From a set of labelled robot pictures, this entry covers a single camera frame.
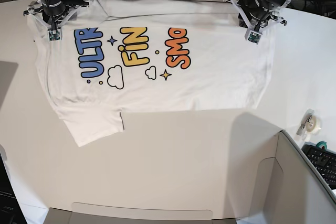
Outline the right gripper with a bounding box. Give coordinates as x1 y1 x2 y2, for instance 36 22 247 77
23 0 89 30

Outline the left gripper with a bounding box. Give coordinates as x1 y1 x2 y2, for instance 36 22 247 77
230 0 287 33

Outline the white printed t-shirt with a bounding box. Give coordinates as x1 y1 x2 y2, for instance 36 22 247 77
27 0 275 147

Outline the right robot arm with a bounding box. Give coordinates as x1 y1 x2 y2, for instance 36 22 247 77
23 0 89 35

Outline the grey flat panel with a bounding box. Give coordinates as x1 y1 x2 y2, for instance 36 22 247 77
0 61 18 106

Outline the clear tape dispenser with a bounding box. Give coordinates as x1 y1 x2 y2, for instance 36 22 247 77
296 109 321 142

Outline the green tape roll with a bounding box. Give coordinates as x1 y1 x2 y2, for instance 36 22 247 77
316 141 327 150

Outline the black keyboard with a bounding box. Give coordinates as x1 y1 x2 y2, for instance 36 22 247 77
301 145 336 190

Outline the grey cardboard box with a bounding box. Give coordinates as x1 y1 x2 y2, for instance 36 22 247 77
43 131 336 224

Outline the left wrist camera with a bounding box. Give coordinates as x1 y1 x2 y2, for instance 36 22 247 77
245 29 263 44

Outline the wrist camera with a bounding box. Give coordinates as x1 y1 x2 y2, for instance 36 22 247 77
48 29 62 41
245 29 263 44

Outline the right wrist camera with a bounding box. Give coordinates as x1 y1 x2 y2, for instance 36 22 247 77
48 29 62 41

